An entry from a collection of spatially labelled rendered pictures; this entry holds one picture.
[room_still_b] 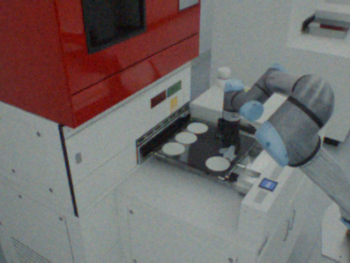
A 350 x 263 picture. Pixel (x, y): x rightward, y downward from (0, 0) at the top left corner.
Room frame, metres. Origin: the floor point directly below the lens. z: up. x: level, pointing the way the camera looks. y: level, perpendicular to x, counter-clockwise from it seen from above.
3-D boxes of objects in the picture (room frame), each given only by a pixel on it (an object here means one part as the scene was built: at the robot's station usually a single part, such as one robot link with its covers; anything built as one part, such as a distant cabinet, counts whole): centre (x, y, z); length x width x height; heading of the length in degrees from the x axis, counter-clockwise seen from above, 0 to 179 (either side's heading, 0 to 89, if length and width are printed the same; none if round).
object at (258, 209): (1.18, -0.41, 0.89); 0.55 x 0.09 x 0.14; 147
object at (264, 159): (1.30, -0.38, 0.87); 0.36 x 0.08 x 0.03; 147
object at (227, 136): (1.30, -0.22, 1.05); 0.09 x 0.08 x 0.12; 110
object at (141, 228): (1.44, -0.27, 0.41); 0.97 x 0.64 x 0.82; 147
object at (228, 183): (1.30, -0.13, 0.84); 0.50 x 0.02 x 0.03; 57
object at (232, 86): (1.30, -0.23, 1.21); 0.09 x 0.08 x 0.11; 22
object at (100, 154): (1.39, 0.15, 1.02); 0.82 x 0.03 x 0.40; 147
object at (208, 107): (1.71, -0.43, 0.89); 0.62 x 0.35 x 0.14; 57
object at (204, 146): (1.43, -0.14, 0.90); 0.34 x 0.34 x 0.01; 57
